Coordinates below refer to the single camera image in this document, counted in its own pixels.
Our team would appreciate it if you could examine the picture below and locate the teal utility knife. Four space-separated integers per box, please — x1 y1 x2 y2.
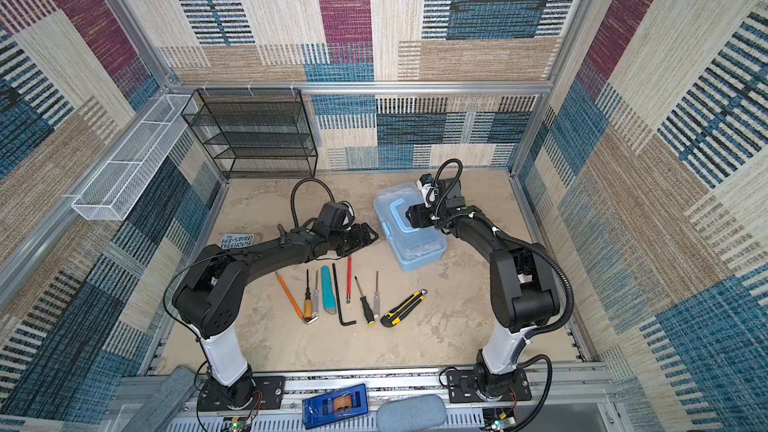
320 266 337 315

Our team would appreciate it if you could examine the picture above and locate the grey foam pad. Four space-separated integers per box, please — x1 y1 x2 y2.
376 394 447 432

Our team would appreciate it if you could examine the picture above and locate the blue plastic tool box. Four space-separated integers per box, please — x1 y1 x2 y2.
373 183 447 272

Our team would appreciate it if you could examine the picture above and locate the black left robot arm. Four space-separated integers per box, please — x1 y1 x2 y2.
171 223 379 410

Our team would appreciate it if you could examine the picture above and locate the black hex key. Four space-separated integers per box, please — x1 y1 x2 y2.
331 262 358 328

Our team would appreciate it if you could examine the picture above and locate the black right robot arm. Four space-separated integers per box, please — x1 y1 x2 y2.
405 204 574 401

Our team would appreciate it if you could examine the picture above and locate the white wire mesh basket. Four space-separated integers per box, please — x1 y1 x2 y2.
72 94 189 221

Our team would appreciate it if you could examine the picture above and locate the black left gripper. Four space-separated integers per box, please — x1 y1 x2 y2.
328 222 380 256

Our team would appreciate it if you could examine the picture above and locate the red hex key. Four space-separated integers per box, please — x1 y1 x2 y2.
345 256 353 305

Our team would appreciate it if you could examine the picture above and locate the black wire mesh shelf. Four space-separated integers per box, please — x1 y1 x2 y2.
181 88 318 180

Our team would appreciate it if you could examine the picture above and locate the yellow black utility knife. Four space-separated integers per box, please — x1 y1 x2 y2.
379 289 428 328

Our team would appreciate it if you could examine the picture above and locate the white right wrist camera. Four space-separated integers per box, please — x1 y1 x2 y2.
416 174 439 207

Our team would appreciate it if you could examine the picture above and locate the orange hex key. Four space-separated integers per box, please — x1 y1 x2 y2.
275 272 304 321

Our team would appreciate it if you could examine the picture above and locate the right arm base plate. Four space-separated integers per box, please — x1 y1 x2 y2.
445 369 532 404

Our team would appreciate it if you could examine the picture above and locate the clear handled screwdriver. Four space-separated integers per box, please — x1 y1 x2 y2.
372 271 381 321

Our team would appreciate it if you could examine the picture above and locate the blue tape dispenser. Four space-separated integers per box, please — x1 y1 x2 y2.
302 384 369 430

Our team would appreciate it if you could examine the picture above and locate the colourful paperback book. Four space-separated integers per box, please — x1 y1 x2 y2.
219 233 254 250

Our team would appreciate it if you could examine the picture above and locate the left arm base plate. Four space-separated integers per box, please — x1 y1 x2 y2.
197 376 286 412

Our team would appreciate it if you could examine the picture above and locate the black handled screwdriver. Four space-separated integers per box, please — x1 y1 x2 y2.
354 276 376 325

